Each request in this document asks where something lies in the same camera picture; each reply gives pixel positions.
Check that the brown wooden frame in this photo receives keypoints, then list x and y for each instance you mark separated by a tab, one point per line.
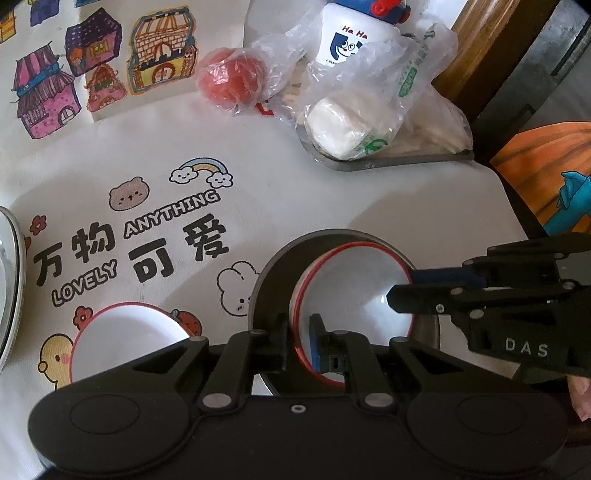
489	46

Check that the white steamed bun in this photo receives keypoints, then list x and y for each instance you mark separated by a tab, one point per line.
337	124

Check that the grey metal frame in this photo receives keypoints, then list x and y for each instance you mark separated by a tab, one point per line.
545	50

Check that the white bottle with blue lid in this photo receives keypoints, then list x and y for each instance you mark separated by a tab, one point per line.
346	32

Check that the red tomato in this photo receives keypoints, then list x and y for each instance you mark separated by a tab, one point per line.
228	78

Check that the clear plastic bag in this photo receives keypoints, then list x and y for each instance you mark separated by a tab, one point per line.
281	50

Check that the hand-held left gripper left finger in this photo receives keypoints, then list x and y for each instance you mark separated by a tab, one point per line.
272	350

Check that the pale folded flatbread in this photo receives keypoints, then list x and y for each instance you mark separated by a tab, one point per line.
438	134

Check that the green-printed plastic bag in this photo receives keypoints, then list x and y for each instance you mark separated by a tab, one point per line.
415	74

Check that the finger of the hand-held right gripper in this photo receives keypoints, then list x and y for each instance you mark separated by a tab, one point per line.
415	300
443	276

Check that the person's right hand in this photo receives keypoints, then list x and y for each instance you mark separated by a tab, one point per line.
582	397

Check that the colourful house drawing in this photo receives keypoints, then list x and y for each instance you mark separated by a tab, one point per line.
51	92

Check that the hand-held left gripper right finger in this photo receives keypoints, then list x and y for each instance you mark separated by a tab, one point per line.
316	344

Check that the orange and blue drawing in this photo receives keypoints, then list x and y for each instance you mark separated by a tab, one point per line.
535	170

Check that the white red-rimmed bowl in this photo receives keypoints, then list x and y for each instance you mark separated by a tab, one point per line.
355	295
124	332

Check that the white printed tablecloth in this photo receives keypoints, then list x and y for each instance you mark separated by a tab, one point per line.
277	194

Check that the stainless steel tray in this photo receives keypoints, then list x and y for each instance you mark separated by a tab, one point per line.
406	160

